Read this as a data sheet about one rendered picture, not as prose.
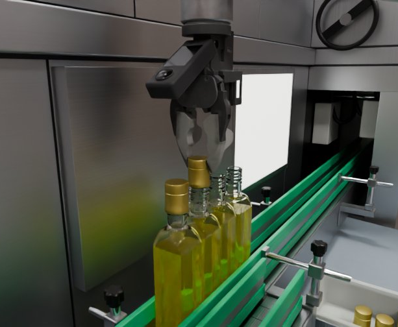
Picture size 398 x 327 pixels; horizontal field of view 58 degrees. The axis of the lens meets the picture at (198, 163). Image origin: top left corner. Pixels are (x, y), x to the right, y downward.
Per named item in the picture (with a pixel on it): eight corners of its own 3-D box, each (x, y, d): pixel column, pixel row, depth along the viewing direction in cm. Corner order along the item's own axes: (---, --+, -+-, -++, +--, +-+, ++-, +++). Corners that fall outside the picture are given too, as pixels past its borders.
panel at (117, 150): (280, 165, 129) (286, 69, 121) (288, 166, 128) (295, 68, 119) (73, 286, 57) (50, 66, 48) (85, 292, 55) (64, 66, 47)
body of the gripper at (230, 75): (243, 109, 57) (245, 28, 53) (215, 114, 50) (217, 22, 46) (202, 106, 61) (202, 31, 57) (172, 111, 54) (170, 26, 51)
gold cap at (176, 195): (174, 204, 54) (173, 176, 53) (193, 208, 52) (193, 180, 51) (160, 211, 51) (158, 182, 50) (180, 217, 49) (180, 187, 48)
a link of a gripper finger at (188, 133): (206, 163, 61) (214, 109, 57) (186, 170, 56) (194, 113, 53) (191, 157, 62) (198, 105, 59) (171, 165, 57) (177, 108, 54)
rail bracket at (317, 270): (264, 280, 75) (267, 226, 72) (348, 309, 66) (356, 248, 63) (258, 287, 73) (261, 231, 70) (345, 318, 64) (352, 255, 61)
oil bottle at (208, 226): (194, 311, 66) (193, 204, 61) (220, 323, 63) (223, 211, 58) (176, 329, 62) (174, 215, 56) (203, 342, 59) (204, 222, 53)
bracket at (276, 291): (271, 311, 76) (273, 283, 74) (315, 329, 71) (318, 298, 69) (264, 321, 73) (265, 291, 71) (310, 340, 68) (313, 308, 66)
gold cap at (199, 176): (195, 180, 58) (195, 154, 57) (214, 183, 56) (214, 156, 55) (183, 185, 55) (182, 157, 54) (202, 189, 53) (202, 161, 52)
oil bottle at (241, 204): (226, 281, 75) (228, 185, 70) (250, 290, 72) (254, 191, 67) (211, 295, 71) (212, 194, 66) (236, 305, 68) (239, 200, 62)
